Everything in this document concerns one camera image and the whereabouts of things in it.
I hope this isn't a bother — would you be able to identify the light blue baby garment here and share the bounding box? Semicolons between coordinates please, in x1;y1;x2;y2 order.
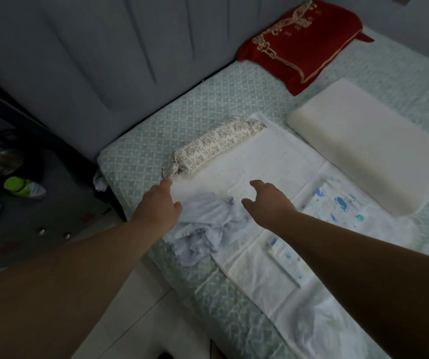
163;194;251;268

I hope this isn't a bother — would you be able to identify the person's left forearm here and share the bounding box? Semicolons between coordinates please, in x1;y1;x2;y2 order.
0;218;161;359

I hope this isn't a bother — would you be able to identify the white changing mat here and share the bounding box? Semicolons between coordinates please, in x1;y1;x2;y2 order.
169;111;419;359

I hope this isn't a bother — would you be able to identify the person's left hand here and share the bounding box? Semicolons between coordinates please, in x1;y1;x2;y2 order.
131;179;183;236

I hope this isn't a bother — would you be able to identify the person's right hand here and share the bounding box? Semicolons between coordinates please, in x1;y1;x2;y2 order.
241;179;299;230

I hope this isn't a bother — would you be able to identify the person's right forearm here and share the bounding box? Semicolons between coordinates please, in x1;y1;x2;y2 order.
274;211;429;359

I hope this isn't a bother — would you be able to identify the small patterned roll pillow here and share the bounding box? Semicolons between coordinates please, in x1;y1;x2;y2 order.
161;116;267;180

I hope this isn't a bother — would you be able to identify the white diaper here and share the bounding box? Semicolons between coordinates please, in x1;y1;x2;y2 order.
293;295;372;359

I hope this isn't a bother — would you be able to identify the blue print diaper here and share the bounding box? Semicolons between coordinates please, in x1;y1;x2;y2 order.
265;178;371;290

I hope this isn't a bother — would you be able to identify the cream foam pillow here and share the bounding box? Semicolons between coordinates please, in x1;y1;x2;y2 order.
286;78;429;218

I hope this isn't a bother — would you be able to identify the dark grey nightstand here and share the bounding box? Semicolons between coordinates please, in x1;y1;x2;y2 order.
0;145;112;270

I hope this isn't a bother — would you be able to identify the red embroidered pillow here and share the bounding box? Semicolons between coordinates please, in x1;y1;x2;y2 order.
236;0;375;97

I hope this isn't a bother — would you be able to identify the bed with green quilted sheet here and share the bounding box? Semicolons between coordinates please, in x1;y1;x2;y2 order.
0;0;429;359

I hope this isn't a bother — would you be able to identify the green capped bottle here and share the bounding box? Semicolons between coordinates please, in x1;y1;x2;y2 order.
4;177;47;200

